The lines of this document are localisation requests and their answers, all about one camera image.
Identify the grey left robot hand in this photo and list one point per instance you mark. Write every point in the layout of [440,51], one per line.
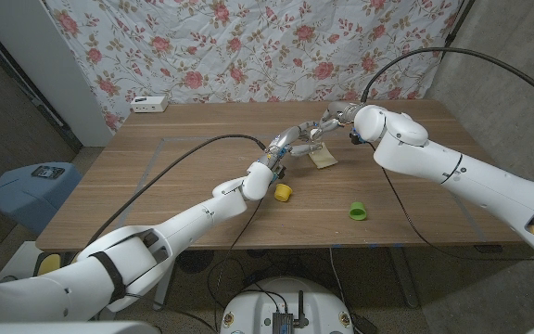
[287,137]

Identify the blue plastic stool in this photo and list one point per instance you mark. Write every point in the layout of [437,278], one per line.
[30,199]

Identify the green plastic cup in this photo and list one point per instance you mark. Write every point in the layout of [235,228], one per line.
[358,211]

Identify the white table leg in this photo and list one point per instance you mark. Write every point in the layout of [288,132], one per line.
[165,292]

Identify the floral backdrop cloth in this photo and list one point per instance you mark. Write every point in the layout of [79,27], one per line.
[248,46]

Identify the black round floor base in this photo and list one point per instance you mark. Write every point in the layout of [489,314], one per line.
[195,260]

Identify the white wall panel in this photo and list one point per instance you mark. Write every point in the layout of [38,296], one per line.
[49,60]

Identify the grey table leg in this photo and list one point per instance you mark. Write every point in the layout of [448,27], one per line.
[406,283]

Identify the white robot chest edge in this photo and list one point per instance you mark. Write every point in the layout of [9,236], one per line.
[63,328]

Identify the yellow plastic cup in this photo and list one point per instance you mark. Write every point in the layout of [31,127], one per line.
[283,192]

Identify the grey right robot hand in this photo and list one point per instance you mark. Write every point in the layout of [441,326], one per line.
[336,116]

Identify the black pedal with yellow pads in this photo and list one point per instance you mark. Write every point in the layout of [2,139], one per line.
[47,263]

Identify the yellow sponge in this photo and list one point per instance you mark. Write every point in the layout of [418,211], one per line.
[325,158]

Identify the white power strip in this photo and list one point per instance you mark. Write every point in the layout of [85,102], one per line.
[149,104]

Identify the white robot torso base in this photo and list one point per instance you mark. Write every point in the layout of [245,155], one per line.
[258,306]

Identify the black phone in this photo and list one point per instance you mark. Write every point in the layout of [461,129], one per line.
[47,172]

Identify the black backdrop stand pole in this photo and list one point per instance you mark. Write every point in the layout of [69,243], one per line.
[454,25]

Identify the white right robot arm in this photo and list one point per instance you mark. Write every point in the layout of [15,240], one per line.
[471,171]

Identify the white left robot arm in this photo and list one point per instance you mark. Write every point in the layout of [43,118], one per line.
[156,241]

